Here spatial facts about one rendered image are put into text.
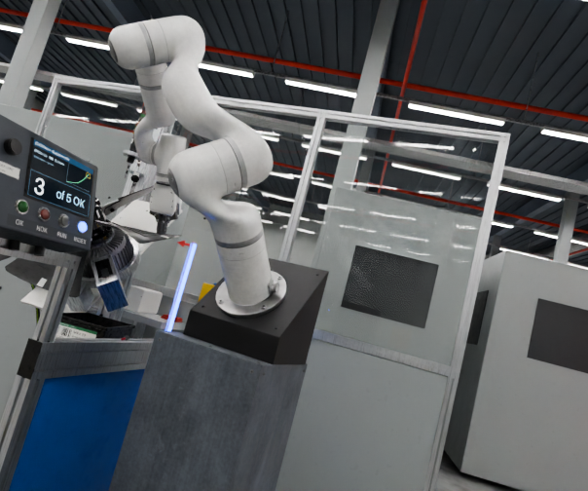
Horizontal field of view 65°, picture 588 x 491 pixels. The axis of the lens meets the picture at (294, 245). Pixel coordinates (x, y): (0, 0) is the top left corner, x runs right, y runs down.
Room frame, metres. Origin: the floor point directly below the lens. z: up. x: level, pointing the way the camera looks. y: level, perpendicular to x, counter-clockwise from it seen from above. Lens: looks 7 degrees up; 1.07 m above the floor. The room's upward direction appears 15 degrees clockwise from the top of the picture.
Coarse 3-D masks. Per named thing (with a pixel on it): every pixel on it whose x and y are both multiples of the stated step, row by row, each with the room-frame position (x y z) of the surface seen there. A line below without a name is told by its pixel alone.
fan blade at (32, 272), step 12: (72, 252) 1.57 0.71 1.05; (84, 252) 1.61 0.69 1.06; (12, 264) 1.44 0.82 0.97; (24, 264) 1.46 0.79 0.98; (36, 264) 1.47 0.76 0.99; (48, 264) 1.49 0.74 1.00; (84, 264) 1.58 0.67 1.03; (24, 276) 1.44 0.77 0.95; (36, 276) 1.45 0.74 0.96; (48, 276) 1.47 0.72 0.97; (48, 288) 1.45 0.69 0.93; (72, 288) 1.49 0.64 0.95
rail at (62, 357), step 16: (32, 352) 1.02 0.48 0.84; (48, 352) 1.05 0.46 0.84; (64, 352) 1.10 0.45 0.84; (80, 352) 1.14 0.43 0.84; (96, 352) 1.20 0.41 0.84; (112, 352) 1.25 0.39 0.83; (128, 352) 1.32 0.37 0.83; (144, 352) 1.40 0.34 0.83; (32, 368) 1.02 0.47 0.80; (48, 368) 1.07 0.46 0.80; (64, 368) 1.12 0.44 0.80; (80, 368) 1.16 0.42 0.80; (96, 368) 1.21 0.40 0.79; (112, 368) 1.28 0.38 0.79; (128, 368) 1.34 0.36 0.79; (144, 368) 1.42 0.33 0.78
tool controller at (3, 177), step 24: (0, 120) 0.76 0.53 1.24; (0, 144) 0.76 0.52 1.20; (24, 144) 0.81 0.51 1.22; (48, 144) 0.86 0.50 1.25; (0, 168) 0.76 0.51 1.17; (24, 168) 0.81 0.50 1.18; (48, 168) 0.86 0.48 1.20; (72, 168) 0.92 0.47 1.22; (96, 168) 0.99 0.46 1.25; (0, 192) 0.77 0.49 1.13; (24, 192) 0.81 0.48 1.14; (72, 192) 0.92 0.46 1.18; (0, 216) 0.77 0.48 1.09; (24, 216) 0.82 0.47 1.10; (72, 216) 0.93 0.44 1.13; (24, 240) 0.87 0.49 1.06; (48, 240) 0.87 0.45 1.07; (72, 240) 0.93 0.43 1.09
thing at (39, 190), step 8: (32, 176) 0.82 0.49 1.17; (40, 176) 0.84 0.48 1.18; (48, 176) 0.86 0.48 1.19; (32, 184) 0.83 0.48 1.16; (40, 184) 0.84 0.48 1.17; (48, 184) 0.86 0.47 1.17; (32, 192) 0.83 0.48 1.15; (40, 192) 0.84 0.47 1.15; (48, 192) 0.86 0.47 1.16; (48, 200) 0.86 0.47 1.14
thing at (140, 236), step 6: (108, 222) 1.60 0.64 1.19; (114, 222) 1.62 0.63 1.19; (120, 228) 1.55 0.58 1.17; (126, 228) 1.57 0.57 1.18; (132, 228) 1.59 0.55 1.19; (132, 234) 1.52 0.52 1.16; (138, 234) 1.53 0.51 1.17; (144, 234) 1.54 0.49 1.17; (150, 234) 1.56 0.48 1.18; (156, 234) 1.58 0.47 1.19; (168, 234) 1.65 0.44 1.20; (138, 240) 1.49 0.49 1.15; (144, 240) 1.50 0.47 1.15; (150, 240) 1.51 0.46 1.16; (156, 240) 1.52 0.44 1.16
